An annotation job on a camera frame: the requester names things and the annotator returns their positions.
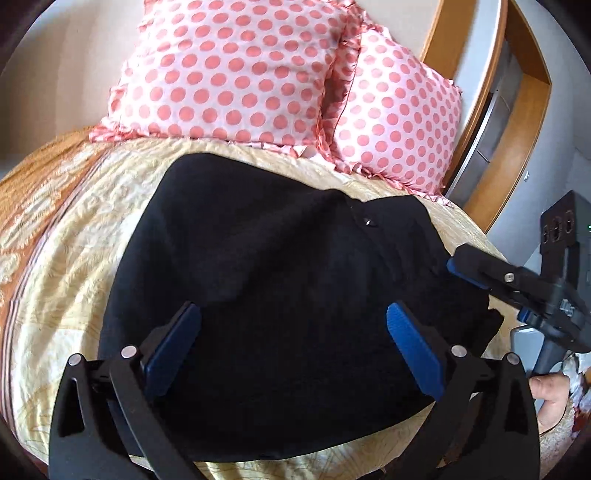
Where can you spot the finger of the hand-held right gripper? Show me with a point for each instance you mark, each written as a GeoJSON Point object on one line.
{"type": "Point", "coordinates": [526, 316]}
{"type": "Point", "coordinates": [480, 272]}

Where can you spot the grey door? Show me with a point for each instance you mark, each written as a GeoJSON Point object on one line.
{"type": "Point", "coordinates": [489, 129]}

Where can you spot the pink polka dot pillow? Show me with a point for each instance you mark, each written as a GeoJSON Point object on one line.
{"type": "Point", "coordinates": [231, 69]}
{"type": "Point", "coordinates": [401, 120]}

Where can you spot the yellow patterned quilt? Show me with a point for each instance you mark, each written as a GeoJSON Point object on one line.
{"type": "Point", "coordinates": [83, 240]}

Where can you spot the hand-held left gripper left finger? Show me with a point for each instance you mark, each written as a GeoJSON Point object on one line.
{"type": "Point", "coordinates": [173, 350]}

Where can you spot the black pants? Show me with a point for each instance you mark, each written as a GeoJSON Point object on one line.
{"type": "Point", "coordinates": [277, 277]}

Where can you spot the person's right hand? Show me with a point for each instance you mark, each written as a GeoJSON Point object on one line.
{"type": "Point", "coordinates": [551, 397]}

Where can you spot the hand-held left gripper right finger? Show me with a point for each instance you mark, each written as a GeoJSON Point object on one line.
{"type": "Point", "coordinates": [415, 355]}

